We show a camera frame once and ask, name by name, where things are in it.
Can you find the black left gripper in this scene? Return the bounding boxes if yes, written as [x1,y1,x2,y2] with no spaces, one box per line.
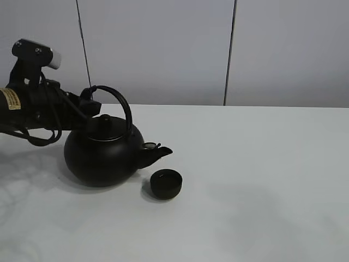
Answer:
[23,79,105,135]

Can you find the black cast iron teapot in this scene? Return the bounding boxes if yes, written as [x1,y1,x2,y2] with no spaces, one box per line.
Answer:
[64,85,173,187]

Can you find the small black teacup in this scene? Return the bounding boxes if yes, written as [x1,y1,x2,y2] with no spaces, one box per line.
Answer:
[149,169,183,200]

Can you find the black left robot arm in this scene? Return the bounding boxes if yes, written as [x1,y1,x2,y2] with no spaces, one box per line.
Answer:
[1,79,101,131]

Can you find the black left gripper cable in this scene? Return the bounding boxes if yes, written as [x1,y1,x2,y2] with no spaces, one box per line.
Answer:
[0,72,91,147]

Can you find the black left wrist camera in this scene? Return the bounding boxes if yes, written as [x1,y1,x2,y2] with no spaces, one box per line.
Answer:
[9,38,62,88]

